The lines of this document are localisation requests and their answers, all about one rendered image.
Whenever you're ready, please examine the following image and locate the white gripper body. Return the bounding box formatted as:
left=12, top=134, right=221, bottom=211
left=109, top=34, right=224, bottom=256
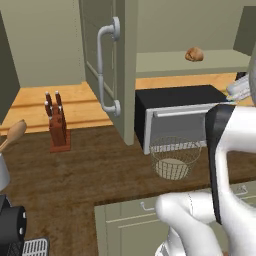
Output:
left=226, top=73, right=252, bottom=102

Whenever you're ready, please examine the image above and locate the brown bread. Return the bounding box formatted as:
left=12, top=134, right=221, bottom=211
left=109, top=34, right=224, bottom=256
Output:
left=184, top=46, right=205, bottom=63

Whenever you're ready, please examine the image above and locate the dark olive cabinet door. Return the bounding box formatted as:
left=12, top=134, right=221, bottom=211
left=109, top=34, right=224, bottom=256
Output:
left=232, top=4, right=256, bottom=58
left=0, top=9, right=22, bottom=127

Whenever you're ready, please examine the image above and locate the olive green cabinet door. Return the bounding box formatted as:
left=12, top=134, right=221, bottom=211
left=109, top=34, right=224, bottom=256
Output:
left=78, top=0, right=140, bottom=147

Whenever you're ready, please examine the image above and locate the olive green base cabinet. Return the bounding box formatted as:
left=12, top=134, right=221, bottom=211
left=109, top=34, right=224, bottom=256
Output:
left=93, top=180, right=256, bottom=256

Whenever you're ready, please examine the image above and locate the black and silver microwave oven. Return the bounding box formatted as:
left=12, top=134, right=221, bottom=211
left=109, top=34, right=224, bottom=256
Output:
left=133, top=84, right=235, bottom=156

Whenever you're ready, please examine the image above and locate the wooden knife block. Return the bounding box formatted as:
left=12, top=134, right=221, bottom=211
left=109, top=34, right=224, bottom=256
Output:
left=43, top=90, right=72, bottom=154

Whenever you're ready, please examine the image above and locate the wooden spoon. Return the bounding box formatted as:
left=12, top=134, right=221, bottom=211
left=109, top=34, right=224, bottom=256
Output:
left=0, top=118, right=29, bottom=154

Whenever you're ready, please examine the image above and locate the black coffee machine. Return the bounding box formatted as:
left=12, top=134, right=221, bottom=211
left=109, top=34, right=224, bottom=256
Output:
left=0, top=194, right=51, bottom=256

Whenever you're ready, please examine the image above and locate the silver microwave door handle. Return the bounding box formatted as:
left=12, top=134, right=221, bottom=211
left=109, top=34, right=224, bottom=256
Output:
left=153, top=107, right=214, bottom=119

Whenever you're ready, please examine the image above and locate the olive green wall cabinet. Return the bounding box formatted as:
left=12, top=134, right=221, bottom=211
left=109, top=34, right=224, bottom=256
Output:
left=134, top=0, right=256, bottom=80

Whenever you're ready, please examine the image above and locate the wire basket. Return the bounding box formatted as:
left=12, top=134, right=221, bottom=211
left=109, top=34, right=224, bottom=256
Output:
left=148, top=135, right=203, bottom=181

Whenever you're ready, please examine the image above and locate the grey cabinet door handle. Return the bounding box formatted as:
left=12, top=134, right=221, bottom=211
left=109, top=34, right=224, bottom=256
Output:
left=96, top=16, right=122, bottom=118

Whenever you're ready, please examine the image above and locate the grey drawer handle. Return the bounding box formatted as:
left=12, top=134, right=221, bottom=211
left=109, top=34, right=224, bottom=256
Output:
left=139, top=201, right=158, bottom=213

